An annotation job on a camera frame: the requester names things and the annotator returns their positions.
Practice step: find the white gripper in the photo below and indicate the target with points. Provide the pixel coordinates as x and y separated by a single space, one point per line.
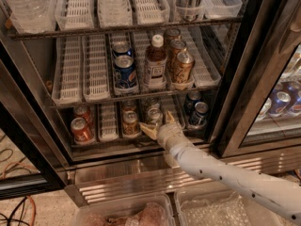
166 133

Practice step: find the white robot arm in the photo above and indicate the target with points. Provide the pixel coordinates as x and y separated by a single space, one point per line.
276 194

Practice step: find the green 7up can rear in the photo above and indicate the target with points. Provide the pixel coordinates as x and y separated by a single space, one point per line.
152 102

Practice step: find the brown soda can front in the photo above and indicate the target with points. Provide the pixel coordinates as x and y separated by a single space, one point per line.
130 123

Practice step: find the brown soda can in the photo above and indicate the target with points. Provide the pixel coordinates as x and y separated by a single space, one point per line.
128 105
130 123

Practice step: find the blue soda can front bottom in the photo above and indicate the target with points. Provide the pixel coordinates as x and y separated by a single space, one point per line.
199 114

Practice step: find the blue soda can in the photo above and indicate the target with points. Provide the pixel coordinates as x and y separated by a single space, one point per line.
199 114
191 99

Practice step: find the brown soda can rear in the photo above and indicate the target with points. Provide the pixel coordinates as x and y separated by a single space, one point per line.
128 105

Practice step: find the blue soda can rear bottom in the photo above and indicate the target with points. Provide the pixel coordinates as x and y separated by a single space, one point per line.
191 99

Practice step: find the stainless fridge bottom grille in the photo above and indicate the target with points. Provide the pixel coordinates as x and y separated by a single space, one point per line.
100 183

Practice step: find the blue pepsi can front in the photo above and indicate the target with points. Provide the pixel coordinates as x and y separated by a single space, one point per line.
125 73

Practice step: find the blue pepsi can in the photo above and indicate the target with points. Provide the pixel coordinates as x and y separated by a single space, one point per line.
125 73
122 49

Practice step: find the gold can front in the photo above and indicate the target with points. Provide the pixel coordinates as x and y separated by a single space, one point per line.
183 65

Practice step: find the gold can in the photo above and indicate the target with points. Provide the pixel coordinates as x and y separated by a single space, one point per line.
183 65
171 34
174 47

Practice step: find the orange soda can front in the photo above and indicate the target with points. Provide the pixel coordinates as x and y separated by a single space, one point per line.
81 130

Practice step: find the orange soda can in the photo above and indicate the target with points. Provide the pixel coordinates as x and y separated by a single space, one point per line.
83 111
81 130

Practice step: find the gold can middle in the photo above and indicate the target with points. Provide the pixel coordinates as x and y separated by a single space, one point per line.
174 47

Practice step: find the orange soda can rear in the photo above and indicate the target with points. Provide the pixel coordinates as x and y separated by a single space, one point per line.
83 111

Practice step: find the blue pepsi can rear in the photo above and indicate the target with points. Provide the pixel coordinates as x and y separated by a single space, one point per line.
122 49

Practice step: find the gold can rear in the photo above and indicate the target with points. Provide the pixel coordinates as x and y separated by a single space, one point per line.
171 34

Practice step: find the right fridge glass door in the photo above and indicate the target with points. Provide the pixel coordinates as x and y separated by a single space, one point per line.
258 123

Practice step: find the blue can behind glass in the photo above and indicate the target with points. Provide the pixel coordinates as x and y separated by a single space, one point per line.
279 101

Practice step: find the open fridge door left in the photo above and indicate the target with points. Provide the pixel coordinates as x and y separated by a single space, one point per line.
15 118

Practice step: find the brown tea bottle white cap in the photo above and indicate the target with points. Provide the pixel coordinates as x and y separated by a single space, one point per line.
155 61

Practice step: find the clear bin with pink items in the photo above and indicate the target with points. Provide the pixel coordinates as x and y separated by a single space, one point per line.
144 210

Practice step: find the clear bin with bubble wrap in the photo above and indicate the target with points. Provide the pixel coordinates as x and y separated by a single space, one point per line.
213 204

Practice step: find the clear water bottle left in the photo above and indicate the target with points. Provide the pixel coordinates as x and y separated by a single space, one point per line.
32 16

